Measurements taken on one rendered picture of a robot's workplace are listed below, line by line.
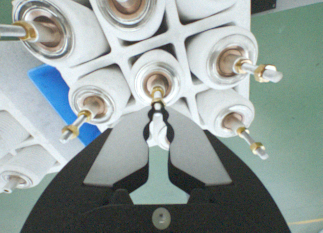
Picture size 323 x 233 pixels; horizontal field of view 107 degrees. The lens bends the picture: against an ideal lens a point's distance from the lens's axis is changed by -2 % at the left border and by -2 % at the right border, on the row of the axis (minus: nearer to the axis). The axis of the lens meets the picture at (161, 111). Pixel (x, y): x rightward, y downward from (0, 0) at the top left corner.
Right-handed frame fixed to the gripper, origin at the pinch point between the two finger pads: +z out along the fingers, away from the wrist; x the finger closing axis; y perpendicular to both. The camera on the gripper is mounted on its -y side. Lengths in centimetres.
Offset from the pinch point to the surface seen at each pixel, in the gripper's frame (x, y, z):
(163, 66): 0.9, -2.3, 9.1
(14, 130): -35.7, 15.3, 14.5
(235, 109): 14.5, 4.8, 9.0
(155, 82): -0.2, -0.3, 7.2
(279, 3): 22.1, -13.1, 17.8
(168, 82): 1.8, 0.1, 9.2
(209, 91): 12.0, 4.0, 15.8
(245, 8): 15.3, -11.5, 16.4
